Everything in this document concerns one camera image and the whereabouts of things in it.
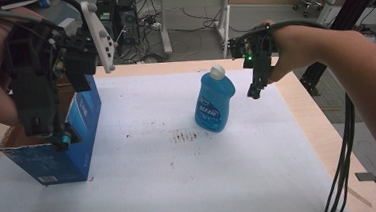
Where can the blue liquid bottle white cap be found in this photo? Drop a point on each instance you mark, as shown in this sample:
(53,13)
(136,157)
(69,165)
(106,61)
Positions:
(214,100)

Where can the person's right hand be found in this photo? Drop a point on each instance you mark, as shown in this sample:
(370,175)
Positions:
(292,48)

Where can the white power strip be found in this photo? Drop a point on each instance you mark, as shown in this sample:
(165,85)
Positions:
(155,25)

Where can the white foam mat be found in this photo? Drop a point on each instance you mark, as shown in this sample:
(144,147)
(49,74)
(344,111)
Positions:
(167,181)

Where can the black computer tower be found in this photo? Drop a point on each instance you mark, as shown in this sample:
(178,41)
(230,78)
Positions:
(106,19)
(127,20)

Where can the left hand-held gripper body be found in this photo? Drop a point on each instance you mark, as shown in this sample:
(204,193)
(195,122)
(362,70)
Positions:
(38,96)

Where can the blue cardboard box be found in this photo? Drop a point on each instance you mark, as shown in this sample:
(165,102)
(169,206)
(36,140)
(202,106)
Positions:
(79,153)

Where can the grey metal bracket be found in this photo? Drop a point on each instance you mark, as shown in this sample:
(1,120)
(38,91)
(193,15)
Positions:
(368,177)

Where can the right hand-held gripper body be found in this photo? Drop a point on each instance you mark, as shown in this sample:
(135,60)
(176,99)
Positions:
(255,49)

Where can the white desk with metal legs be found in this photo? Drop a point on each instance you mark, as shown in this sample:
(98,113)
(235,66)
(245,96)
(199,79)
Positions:
(226,16)

